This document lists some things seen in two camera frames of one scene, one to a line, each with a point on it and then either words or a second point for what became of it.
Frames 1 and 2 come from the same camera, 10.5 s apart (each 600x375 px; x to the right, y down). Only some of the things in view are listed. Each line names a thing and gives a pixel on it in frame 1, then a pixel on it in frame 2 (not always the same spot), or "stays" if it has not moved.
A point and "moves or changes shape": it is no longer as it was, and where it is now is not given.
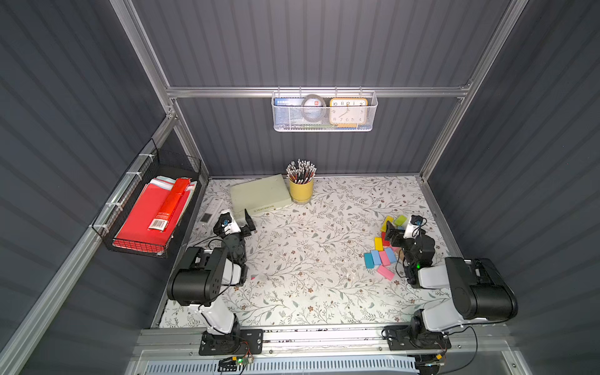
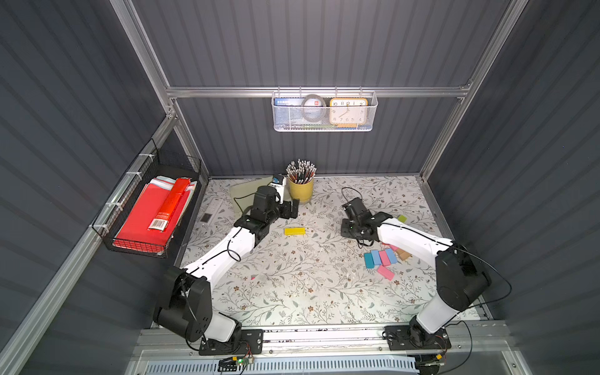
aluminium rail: (163, 341) stays
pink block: (386, 273) stays
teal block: (369, 260) stays
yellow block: (383, 226) moves or changes shape
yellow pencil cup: (301, 194) stays
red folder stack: (134, 234) stays
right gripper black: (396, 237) → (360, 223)
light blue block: (376, 257) stays
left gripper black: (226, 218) → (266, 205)
